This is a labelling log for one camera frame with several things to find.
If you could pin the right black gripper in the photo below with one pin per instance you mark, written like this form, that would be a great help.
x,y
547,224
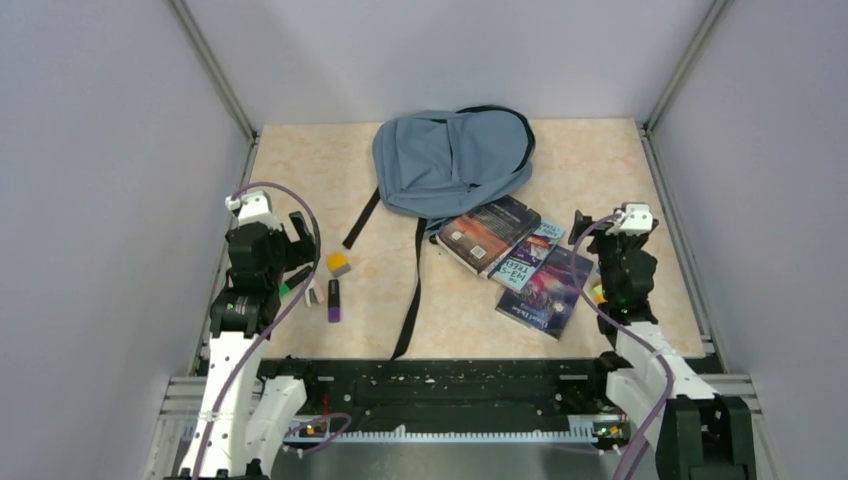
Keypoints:
x,y
599,238

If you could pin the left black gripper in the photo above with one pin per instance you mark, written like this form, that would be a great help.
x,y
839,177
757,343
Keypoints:
x,y
302,250

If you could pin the dark orange thick book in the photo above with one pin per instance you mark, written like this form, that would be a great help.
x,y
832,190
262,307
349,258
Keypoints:
x,y
482,238

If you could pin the blue grey backpack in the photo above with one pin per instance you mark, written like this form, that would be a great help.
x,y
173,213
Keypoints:
x,y
437,165

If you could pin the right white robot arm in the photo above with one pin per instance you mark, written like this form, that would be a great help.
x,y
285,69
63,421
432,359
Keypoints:
x,y
693,430

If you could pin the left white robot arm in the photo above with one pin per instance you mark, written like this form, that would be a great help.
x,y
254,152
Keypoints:
x,y
238,434

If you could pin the yellow grey eraser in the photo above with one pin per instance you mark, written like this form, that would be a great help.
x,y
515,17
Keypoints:
x,y
338,264

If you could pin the green black marker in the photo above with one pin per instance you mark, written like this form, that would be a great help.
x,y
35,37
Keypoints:
x,y
295,280

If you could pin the purple black highlighter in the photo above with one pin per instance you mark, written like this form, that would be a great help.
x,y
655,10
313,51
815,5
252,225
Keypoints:
x,y
334,301

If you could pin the colourful block stack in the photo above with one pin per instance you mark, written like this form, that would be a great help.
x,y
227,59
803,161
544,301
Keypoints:
x,y
598,293

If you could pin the light blue treehouse book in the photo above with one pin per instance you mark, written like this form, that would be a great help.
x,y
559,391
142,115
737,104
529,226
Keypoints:
x,y
527,257

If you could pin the dark purple galaxy book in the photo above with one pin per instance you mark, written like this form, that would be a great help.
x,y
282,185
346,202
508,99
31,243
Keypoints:
x,y
549,298

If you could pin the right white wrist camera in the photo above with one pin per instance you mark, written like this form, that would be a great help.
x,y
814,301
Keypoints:
x,y
632,219

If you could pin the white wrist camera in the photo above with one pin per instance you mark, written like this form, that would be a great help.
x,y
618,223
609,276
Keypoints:
x,y
253,207
632,219

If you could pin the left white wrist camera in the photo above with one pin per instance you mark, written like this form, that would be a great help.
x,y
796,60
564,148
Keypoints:
x,y
253,207

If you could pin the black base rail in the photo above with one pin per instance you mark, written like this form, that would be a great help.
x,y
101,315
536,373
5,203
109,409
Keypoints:
x,y
453,401

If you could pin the left aluminium frame post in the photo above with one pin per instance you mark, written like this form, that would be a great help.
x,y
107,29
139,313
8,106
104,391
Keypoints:
x,y
215,73

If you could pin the aluminium frame post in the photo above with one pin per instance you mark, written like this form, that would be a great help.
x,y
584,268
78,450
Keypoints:
x,y
714,15
215,73

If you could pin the right aluminium frame post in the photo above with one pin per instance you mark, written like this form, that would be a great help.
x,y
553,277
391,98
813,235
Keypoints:
x,y
714,15

